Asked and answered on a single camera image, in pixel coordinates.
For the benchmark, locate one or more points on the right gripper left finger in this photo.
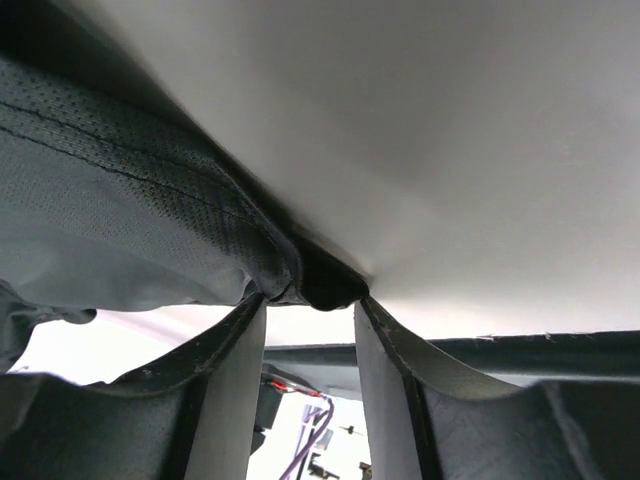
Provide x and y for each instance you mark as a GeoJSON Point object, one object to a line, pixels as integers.
{"type": "Point", "coordinates": [187, 415]}

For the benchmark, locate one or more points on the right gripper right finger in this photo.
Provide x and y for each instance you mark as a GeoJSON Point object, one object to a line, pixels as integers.
{"type": "Point", "coordinates": [428, 418]}

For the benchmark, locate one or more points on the black t shirt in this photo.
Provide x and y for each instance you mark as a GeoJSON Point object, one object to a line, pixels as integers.
{"type": "Point", "coordinates": [111, 201]}

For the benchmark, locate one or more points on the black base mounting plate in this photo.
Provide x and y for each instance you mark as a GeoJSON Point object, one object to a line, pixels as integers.
{"type": "Point", "coordinates": [519, 360]}

